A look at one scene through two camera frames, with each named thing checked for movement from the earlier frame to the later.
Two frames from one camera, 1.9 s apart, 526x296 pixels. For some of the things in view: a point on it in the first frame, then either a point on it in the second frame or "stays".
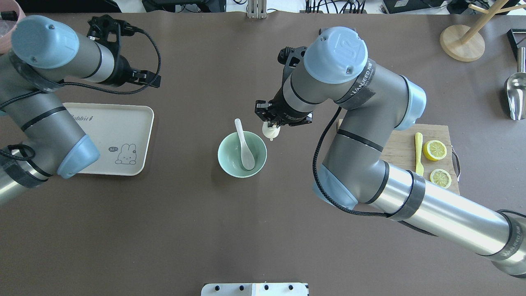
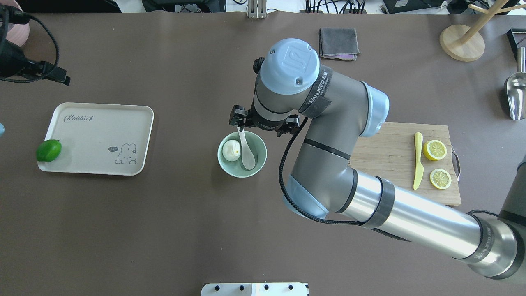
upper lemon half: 434,150 stays
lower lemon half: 441,178 stays
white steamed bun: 270,132 to 231,150
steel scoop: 515,89 stays
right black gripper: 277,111 to 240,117
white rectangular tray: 123,134 stays
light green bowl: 229,154 stays
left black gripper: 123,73 to 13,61
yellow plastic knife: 420,168 stays
